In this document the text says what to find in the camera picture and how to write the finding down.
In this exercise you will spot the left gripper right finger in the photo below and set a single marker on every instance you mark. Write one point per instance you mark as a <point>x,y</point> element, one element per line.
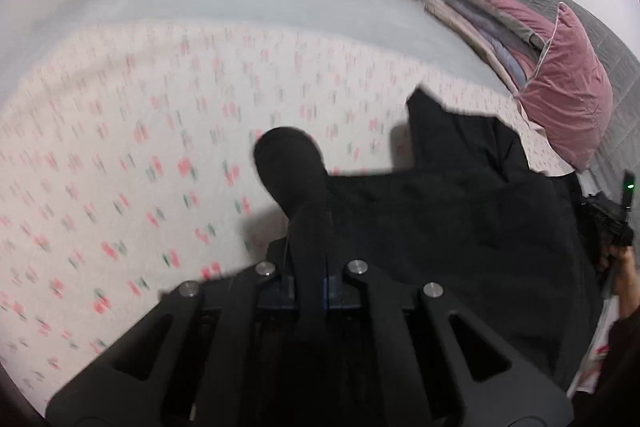
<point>438,364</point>

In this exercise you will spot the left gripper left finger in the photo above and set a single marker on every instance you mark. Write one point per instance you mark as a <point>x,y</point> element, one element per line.
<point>189,348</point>

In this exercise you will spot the black coat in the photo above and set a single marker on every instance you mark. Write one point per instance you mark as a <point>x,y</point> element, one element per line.
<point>469,214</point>

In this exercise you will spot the person's right hand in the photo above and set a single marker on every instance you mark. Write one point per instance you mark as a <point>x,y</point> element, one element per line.
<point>626,283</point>

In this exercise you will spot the pink velvet pillow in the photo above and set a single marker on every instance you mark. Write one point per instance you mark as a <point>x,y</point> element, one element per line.
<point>569,96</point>

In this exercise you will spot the stack of folded blankets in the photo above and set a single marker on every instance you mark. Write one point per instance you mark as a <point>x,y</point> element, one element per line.
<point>506,34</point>

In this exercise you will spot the floral white bed sheet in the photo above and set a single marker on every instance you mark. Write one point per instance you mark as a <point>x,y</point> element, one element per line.
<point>126,166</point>

